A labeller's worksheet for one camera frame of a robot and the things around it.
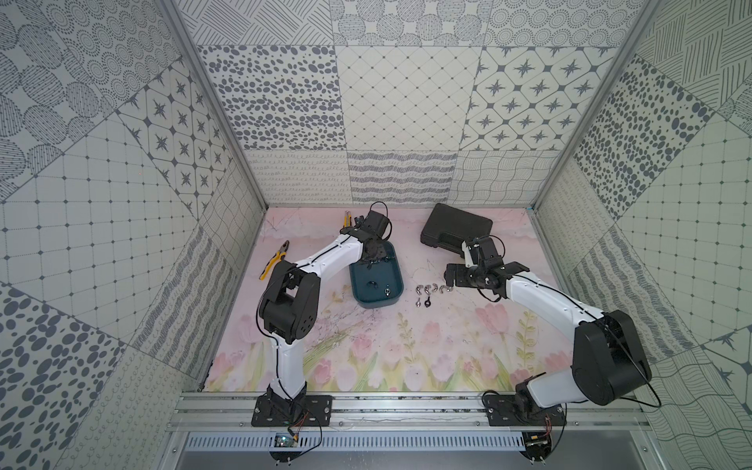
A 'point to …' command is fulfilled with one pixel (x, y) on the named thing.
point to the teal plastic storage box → (379, 285)
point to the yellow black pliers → (277, 258)
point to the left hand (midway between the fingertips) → (375, 248)
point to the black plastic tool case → (446, 228)
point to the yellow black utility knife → (348, 219)
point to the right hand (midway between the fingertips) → (460, 278)
